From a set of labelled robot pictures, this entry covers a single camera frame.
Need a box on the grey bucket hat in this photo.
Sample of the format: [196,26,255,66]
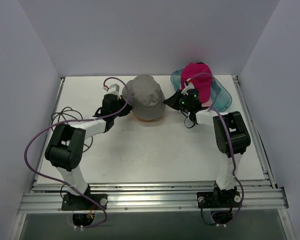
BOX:
[122,74,166,120]

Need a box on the magenta baseball cap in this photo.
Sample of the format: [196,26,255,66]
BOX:
[180,62,213,104]

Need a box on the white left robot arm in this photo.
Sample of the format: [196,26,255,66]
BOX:
[44,93,133,210]

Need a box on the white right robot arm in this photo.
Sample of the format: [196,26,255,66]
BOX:
[163,88,251,207]

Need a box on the light pink baseball cap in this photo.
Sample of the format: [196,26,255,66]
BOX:
[201,98,213,107]

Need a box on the teal plastic basket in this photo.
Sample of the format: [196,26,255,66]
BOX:
[170,69,232,112]

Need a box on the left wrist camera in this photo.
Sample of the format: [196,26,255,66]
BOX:
[103,83,120,96]

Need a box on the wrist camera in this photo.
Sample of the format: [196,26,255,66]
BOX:
[103,83,120,96]
[181,78,195,95]

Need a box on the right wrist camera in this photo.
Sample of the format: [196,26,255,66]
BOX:
[181,78,195,95]

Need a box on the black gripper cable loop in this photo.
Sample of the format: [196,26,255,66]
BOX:
[181,111,198,130]

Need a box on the black wire hat stand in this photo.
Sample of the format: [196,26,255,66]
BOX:
[50,106,94,154]

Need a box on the aluminium mounting rail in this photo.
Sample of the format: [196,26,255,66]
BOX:
[17,178,290,240]

